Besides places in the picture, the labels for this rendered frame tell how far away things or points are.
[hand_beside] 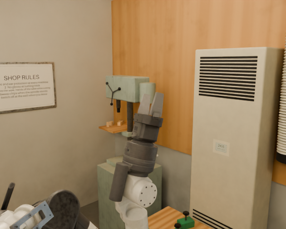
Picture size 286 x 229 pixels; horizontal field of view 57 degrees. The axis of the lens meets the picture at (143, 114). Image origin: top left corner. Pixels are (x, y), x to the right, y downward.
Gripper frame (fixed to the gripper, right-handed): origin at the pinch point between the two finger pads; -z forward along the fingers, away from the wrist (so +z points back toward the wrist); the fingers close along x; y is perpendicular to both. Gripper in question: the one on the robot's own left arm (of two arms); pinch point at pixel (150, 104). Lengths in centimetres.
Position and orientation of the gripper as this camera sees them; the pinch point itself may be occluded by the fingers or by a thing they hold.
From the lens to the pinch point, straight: 72.3
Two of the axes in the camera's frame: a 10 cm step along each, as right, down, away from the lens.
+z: -2.1, 9.8, -0.2
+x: 2.9, 0.4, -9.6
